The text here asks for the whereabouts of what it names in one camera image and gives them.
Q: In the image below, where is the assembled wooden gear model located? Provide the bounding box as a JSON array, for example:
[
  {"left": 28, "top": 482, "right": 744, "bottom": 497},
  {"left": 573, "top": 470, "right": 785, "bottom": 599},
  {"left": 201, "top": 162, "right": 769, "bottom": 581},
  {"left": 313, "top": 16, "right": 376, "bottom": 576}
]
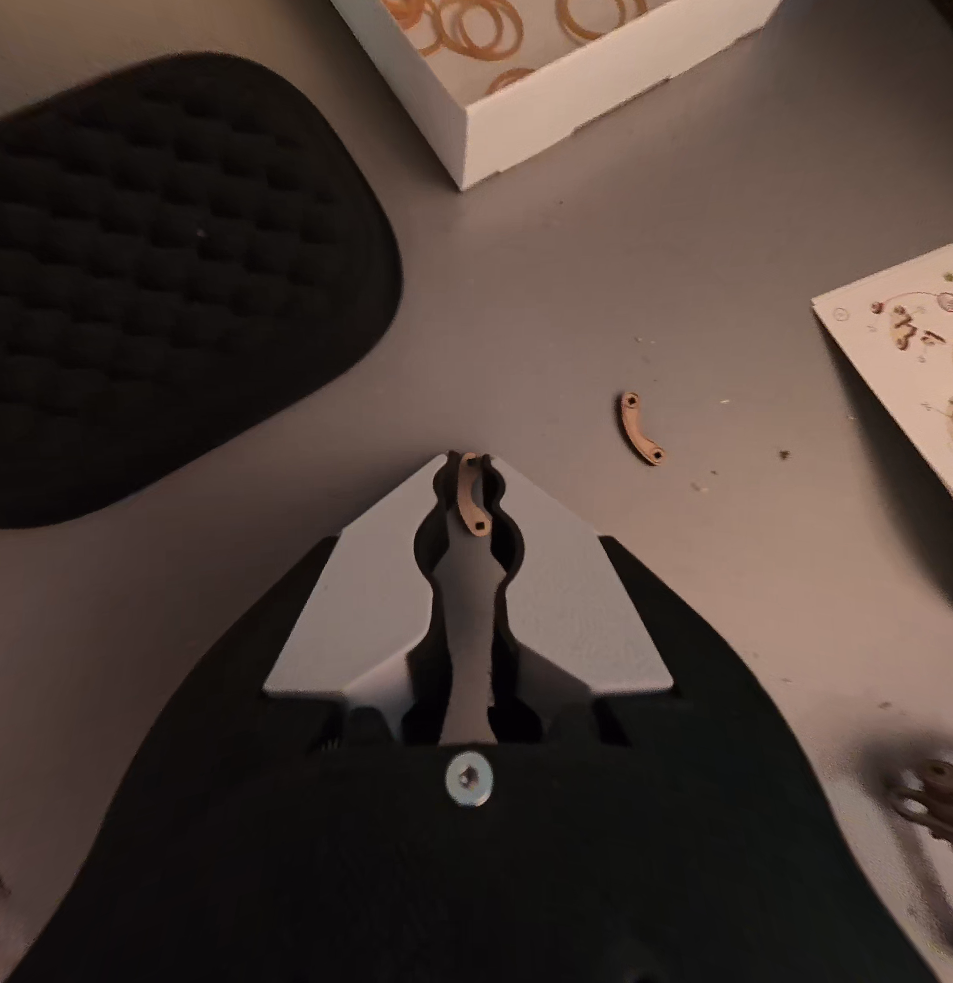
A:
[{"left": 891, "top": 759, "right": 953, "bottom": 872}]

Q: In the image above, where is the illustrated instruction booklet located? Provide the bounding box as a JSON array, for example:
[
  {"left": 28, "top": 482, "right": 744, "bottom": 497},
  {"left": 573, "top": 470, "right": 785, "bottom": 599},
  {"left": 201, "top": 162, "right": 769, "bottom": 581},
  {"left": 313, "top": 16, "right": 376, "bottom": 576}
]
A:
[{"left": 812, "top": 238, "right": 953, "bottom": 527}]

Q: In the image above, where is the white cardboard box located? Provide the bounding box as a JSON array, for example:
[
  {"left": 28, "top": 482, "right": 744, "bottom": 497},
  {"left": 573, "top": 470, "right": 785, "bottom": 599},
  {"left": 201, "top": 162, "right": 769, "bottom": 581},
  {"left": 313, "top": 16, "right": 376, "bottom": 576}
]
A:
[{"left": 326, "top": 0, "right": 785, "bottom": 191}]

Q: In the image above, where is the pile of wooden rings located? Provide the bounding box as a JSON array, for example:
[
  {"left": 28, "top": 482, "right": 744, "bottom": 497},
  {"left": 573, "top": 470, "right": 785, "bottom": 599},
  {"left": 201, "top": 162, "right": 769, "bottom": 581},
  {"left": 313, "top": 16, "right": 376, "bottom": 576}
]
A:
[{"left": 384, "top": 0, "right": 650, "bottom": 97}]

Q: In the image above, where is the black padded wrist rest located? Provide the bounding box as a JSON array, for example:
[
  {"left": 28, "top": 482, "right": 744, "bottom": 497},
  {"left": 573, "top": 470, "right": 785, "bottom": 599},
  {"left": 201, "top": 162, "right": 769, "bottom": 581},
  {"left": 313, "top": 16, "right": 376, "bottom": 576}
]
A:
[{"left": 0, "top": 52, "right": 404, "bottom": 531}]

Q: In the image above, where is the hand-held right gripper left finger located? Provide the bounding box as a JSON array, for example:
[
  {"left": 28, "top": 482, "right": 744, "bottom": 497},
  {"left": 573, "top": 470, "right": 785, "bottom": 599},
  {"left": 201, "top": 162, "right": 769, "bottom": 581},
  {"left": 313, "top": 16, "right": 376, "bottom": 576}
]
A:
[{"left": 263, "top": 452, "right": 465, "bottom": 744}]

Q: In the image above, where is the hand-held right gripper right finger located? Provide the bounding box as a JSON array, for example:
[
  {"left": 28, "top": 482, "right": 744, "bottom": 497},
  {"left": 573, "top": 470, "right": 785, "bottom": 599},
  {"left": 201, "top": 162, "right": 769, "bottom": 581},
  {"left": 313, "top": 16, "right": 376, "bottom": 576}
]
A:
[{"left": 480, "top": 453, "right": 673, "bottom": 744}]

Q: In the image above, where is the small curved wooden piece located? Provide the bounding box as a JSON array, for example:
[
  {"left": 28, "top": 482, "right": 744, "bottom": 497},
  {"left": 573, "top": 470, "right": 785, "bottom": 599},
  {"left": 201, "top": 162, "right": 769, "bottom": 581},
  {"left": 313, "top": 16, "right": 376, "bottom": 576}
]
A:
[
  {"left": 618, "top": 392, "right": 667, "bottom": 467},
  {"left": 457, "top": 452, "right": 494, "bottom": 539}
]

